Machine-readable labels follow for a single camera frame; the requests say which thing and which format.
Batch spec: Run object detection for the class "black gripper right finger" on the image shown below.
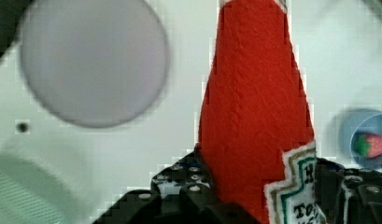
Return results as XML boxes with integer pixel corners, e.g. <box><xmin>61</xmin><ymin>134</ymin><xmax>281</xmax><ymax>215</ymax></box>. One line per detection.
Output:
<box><xmin>315</xmin><ymin>158</ymin><xmax>343</xmax><ymax>218</ymax></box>

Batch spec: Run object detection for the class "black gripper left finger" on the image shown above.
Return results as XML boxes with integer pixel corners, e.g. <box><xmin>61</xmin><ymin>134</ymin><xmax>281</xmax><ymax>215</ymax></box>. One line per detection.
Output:
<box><xmin>150</xmin><ymin>146</ymin><xmax>215</xmax><ymax>198</ymax></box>

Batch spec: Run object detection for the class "red felt ketchup bottle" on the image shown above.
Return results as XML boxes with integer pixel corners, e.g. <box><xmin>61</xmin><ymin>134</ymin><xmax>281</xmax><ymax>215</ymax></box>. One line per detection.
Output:
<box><xmin>198</xmin><ymin>0</ymin><xmax>326</xmax><ymax>224</ymax></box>

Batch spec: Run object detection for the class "toy strawberry in cup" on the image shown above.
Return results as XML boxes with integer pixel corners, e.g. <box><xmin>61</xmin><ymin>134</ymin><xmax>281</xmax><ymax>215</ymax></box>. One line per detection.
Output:
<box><xmin>354</xmin><ymin>133</ymin><xmax>382</xmax><ymax>159</ymax></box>

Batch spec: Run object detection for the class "blue cup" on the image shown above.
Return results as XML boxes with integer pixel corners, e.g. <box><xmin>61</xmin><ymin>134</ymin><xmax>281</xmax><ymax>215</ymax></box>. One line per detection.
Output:
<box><xmin>338</xmin><ymin>108</ymin><xmax>382</xmax><ymax>170</ymax></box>

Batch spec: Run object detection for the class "round lilac plate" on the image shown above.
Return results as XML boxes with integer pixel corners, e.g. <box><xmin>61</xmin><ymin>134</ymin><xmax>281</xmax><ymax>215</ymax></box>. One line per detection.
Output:
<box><xmin>20</xmin><ymin>0</ymin><xmax>170</xmax><ymax>128</ymax></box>

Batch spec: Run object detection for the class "green perforated colander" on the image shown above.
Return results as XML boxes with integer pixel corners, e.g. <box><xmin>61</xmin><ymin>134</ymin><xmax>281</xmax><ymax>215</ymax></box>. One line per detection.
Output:
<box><xmin>0</xmin><ymin>155</ymin><xmax>83</xmax><ymax>224</ymax></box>

